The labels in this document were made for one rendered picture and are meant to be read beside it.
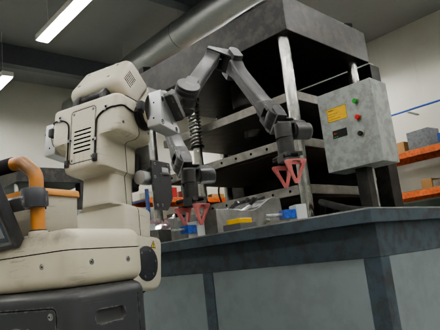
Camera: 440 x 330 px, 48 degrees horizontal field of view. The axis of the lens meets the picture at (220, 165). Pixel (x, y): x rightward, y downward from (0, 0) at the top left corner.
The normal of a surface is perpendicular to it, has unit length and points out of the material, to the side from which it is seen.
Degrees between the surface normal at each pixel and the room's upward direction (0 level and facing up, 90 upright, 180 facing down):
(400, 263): 90
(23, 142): 90
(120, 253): 90
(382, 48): 90
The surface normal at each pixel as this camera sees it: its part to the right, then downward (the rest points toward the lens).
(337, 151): -0.71, -0.06
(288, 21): 0.69, -0.22
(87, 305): 0.86, -0.19
